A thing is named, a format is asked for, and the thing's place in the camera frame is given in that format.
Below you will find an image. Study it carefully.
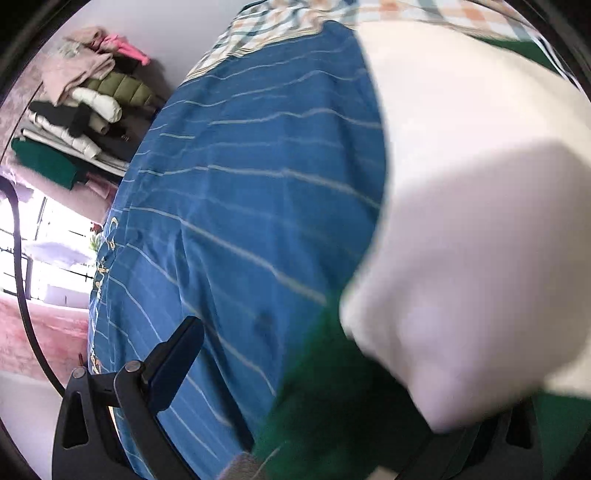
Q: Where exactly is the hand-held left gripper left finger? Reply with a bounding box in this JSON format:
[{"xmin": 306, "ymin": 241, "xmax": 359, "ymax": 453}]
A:
[{"xmin": 52, "ymin": 316, "xmax": 206, "ymax": 480}]

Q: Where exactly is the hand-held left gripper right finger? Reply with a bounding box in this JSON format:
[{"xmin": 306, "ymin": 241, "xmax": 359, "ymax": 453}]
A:
[{"xmin": 445, "ymin": 397, "xmax": 544, "ymax": 480}]

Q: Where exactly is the green and white sweatshirt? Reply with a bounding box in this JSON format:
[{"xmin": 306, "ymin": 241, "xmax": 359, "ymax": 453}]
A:
[{"xmin": 252, "ymin": 21, "xmax": 591, "ymax": 480}]

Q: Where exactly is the pile of folded clothes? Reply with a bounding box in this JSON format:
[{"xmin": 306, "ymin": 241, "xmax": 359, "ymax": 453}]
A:
[{"xmin": 11, "ymin": 25, "xmax": 153, "ymax": 190}]

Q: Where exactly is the window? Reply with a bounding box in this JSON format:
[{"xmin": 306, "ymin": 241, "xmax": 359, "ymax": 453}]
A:
[{"xmin": 0, "ymin": 194, "xmax": 101, "ymax": 306}]

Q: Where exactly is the blue striped bed sheet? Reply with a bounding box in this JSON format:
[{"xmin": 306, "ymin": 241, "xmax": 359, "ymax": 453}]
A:
[{"xmin": 85, "ymin": 21, "xmax": 389, "ymax": 480}]

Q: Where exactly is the black cable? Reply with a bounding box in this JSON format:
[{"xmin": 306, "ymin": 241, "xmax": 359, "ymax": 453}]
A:
[{"xmin": 0, "ymin": 185, "xmax": 65, "ymax": 398}]

